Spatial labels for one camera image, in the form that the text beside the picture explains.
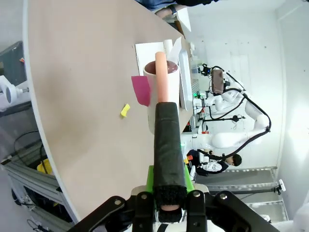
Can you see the seated person body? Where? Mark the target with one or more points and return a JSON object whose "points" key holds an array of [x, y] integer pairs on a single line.
{"points": [[157, 3]]}

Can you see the white camera on black pole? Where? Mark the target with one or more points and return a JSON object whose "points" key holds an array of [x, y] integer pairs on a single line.
{"points": [[281, 187]]}

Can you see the clear plastic container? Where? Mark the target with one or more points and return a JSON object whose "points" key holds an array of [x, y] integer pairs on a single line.
{"points": [[195, 68]]}

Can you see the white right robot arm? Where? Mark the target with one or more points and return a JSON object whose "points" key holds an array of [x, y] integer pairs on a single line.
{"points": [[224, 140]]}

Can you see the yellow object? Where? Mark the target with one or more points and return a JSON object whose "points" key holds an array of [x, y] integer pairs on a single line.
{"points": [[46, 166]]}

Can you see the white tray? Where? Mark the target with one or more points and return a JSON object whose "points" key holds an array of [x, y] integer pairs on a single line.
{"points": [[184, 79]]}

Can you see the steel frame railing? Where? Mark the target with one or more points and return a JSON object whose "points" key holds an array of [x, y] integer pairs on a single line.
{"points": [[241, 170]]}

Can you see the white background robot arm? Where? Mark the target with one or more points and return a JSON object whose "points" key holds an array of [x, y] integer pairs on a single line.
{"points": [[216, 102]]}

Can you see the white round sensor mount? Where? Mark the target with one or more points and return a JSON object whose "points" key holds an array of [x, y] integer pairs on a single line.
{"points": [[10, 94]]}

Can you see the black wristwatch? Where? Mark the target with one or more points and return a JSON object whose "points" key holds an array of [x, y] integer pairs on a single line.
{"points": [[173, 10]]}

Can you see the pink sticky note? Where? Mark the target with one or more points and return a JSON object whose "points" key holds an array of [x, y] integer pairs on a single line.
{"points": [[141, 89]]}

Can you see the black background robot gripper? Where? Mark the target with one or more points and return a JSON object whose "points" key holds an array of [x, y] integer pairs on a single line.
{"points": [[207, 69]]}

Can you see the background person in white jacket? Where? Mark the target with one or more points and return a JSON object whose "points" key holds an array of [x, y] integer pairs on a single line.
{"points": [[214, 166]]}

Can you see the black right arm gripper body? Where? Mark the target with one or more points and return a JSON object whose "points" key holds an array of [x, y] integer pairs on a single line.
{"points": [[226, 83]]}

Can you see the grey monitor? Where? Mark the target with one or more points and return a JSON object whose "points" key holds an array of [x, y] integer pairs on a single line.
{"points": [[14, 53]]}

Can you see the yellow paper scrap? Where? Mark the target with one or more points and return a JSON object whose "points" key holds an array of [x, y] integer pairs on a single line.
{"points": [[125, 110]]}

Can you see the aluminium table frame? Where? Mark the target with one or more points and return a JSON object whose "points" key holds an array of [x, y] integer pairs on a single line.
{"points": [[31, 174]]}

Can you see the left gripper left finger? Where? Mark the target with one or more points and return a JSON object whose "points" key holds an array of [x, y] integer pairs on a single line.
{"points": [[143, 207]]}

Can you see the white panel board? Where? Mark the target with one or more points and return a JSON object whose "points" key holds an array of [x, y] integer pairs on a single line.
{"points": [[184, 18]]}

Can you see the person bare hand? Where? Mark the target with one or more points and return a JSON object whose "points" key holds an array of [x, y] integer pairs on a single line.
{"points": [[164, 12]]}

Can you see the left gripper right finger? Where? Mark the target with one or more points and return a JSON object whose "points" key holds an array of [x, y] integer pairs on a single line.
{"points": [[195, 210]]}

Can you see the small white device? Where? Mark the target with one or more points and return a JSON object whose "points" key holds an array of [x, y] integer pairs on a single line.
{"points": [[192, 48]]}

